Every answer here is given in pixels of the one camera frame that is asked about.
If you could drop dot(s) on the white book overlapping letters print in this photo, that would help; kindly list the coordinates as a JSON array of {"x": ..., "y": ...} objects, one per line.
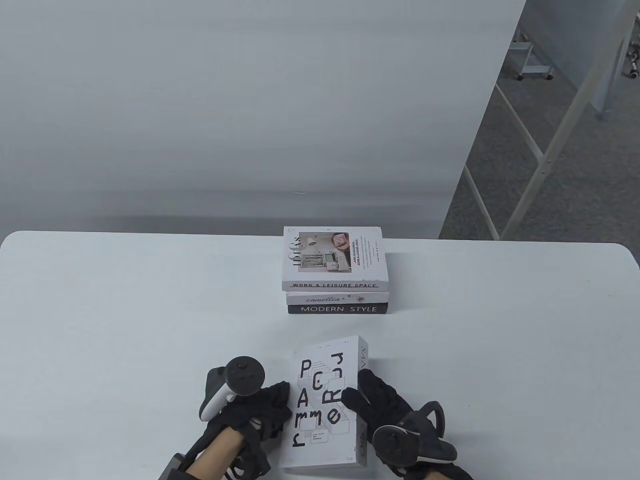
[{"x": 325, "y": 450}]

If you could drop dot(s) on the person's right hand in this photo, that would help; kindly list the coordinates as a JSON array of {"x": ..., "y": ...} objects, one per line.
[{"x": 380, "y": 405}]

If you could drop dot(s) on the white book black spine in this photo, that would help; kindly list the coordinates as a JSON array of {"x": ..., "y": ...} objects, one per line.
[{"x": 295, "y": 309}]

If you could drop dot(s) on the white and black controller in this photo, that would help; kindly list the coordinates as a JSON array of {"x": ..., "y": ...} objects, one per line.
[
  {"x": 400, "y": 442},
  {"x": 245, "y": 375}
]

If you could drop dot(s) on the person's left forearm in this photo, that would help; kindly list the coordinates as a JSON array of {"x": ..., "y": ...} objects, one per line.
[{"x": 215, "y": 455}]

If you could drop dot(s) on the grey caster wheel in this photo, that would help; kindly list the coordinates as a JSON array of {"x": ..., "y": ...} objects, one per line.
[{"x": 634, "y": 65}]

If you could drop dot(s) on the white book floral label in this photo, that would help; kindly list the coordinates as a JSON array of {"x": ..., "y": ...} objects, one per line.
[{"x": 300, "y": 298}]

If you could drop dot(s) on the white book red-lined spine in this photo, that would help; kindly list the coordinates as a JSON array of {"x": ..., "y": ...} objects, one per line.
[{"x": 370, "y": 255}]

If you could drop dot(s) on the white and black right controller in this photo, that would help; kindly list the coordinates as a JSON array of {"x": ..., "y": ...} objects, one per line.
[{"x": 400, "y": 442}]

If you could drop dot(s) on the white backdrop board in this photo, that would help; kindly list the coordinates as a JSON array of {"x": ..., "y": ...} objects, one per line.
[{"x": 250, "y": 100}]

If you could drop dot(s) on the person's left hand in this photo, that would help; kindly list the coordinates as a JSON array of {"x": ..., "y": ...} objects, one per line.
[{"x": 270, "y": 407}]

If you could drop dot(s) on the white and black left controller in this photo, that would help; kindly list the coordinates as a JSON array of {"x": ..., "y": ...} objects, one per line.
[{"x": 245, "y": 375}]

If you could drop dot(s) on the grey partition panel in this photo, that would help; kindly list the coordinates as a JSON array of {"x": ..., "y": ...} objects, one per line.
[{"x": 565, "y": 40}]

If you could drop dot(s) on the white metal support frame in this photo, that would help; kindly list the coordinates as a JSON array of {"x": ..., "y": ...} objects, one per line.
[{"x": 542, "y": 165}]

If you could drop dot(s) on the white wheeled base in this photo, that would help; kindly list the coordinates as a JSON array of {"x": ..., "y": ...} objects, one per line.
[{"x": 532, "y": 67}]

